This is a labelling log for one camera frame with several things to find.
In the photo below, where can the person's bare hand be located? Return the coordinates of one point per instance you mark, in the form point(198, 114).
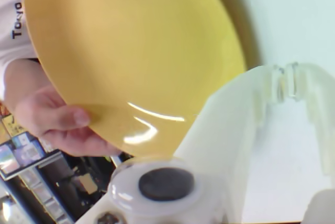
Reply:
point(52, 119)

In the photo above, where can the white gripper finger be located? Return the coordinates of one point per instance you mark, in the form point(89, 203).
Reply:
point(322, 98)
point(225, 129)

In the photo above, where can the person's bare forearm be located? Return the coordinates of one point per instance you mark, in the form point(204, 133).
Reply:
point(23, 77)

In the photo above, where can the yellow plate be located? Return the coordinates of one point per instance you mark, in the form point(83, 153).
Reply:
point(136, 51)

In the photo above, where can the dark shelf colourful items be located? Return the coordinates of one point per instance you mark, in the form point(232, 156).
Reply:
point(23, 156)

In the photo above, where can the yellow paper sign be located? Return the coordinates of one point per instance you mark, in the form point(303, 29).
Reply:
point(13, 127)

